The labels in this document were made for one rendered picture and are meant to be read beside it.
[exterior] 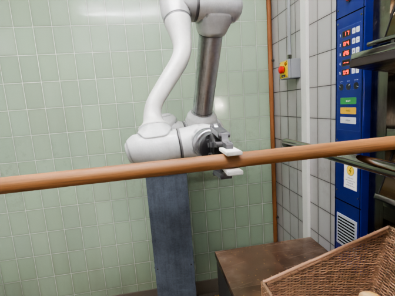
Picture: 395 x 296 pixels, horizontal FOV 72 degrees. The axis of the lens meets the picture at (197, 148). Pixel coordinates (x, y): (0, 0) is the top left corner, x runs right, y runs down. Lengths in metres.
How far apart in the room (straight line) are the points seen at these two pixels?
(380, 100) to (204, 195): 1.15
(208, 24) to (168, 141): 0.54
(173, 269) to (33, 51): 1.42
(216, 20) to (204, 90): 0.30
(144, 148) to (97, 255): 1.29
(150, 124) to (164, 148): 0.09
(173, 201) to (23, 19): 1.30
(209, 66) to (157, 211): 0.73
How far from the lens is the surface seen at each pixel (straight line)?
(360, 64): 1.01
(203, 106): 1.31
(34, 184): 0.56
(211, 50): 1.21
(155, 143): 0.80
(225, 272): 1.31
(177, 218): 1.41
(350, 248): 1.09
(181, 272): 1.55
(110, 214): 1.87
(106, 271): 2.05
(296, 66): 1.58
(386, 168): 0.61
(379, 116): 1.17
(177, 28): 1.04
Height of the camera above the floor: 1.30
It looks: 9 degrees down
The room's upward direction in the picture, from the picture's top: 4 degrees counter-clockwise
